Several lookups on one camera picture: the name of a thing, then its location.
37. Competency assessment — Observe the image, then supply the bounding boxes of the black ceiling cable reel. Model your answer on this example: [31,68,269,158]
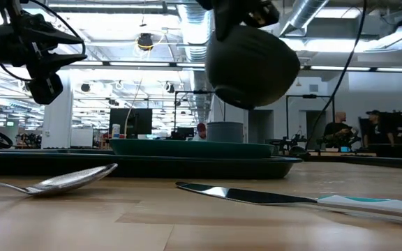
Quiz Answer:
[137,33,154,52]

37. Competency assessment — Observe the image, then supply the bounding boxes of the background robot arms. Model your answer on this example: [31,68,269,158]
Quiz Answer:
[270,132,306,156]

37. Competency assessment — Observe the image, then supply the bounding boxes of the black aluminium table frame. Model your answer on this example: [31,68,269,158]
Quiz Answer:
[300,153,402,172]

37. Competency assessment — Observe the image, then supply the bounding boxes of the black round bowl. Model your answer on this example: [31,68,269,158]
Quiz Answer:
[204,24,302,111]

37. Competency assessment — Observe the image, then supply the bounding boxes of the white board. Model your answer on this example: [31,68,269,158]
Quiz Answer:
[70,128,94,148]

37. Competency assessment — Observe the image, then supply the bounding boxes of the ceiling light strip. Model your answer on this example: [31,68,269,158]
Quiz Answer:
[64,61,402,73]

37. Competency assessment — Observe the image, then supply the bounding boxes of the silver slanted air duct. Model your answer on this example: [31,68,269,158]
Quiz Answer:
[279,0,329,38]

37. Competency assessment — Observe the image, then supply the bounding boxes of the black computer monitor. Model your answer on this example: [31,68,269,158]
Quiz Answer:
[109,107,153,139]

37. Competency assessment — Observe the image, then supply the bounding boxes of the dark green plastic tray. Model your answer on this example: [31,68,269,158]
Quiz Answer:
[0,149,304,181]

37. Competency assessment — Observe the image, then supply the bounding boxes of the person with cap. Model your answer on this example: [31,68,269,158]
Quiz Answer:
[363,109,396,147]

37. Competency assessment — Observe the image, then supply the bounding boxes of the green round plate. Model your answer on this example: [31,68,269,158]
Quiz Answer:
[109,138,276,160]

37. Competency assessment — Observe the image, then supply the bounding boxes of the knife white teal handle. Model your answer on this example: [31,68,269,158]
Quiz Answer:
[175,181,402,219]

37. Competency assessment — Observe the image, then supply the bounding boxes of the silver spoon teal handle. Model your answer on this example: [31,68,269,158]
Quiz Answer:
[0,162,119,197]

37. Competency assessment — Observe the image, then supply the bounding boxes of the silver ribbed air duct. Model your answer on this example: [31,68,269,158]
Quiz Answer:
[176,3,218,123]

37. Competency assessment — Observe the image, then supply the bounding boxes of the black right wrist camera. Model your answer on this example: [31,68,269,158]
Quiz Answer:
[242,1,281,29]

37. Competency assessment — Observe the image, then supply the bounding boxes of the black stand frame with camera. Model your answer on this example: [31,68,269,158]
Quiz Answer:
[285,93,336,140]

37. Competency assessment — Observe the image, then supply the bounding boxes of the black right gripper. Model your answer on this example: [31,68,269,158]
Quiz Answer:
[196,0,274,42]

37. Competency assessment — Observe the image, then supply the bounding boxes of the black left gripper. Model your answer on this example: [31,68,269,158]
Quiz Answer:
[1,0,88,79]

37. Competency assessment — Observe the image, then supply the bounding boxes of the black metal stand frame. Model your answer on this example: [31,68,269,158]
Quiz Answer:
[174,89,227,123]

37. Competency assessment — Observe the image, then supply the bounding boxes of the white building column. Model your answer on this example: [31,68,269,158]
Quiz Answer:
[41,75,74,150]

